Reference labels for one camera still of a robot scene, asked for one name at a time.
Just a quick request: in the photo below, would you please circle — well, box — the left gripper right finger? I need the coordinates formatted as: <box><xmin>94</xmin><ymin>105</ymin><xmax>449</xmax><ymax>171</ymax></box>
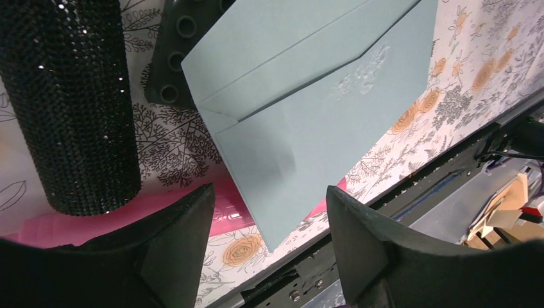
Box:
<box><xmin>326</xmin><ymin>186</ymin><xmax>543</xmax><ymax>307</ymax></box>

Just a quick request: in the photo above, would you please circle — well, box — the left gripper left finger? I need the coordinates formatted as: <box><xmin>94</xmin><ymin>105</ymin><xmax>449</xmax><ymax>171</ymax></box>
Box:
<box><xmin>1</xmin><ymin>184</ymin><xmax>215</xmax><ymax>307</ymax></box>

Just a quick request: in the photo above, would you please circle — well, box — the light blue envelope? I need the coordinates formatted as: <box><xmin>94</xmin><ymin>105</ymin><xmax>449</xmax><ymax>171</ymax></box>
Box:
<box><xmin>182</xmin><ymin>1</ymin><xmax>438</xmax><ymax>250</ymax></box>

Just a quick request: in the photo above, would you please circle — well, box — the black glitter microphone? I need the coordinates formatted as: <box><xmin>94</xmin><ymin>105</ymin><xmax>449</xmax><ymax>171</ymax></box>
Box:
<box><xmin>1</xmin><ymin>1</ymin><xmax>141</xmax><ymax>216</ymax></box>

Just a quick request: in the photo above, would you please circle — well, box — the grey lego baseplate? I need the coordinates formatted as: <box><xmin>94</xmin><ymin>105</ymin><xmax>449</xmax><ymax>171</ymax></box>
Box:
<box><xmin>144</xmin><ymin>0</ymin><xmax>234</xmax><ymax>110</ymax></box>

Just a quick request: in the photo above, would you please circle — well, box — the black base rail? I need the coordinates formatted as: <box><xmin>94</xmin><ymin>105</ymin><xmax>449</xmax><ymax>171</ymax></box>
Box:
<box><xmin>216</xmin><ymin>90</ymin><xmax>543</xmax><ymax>307</ymax></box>

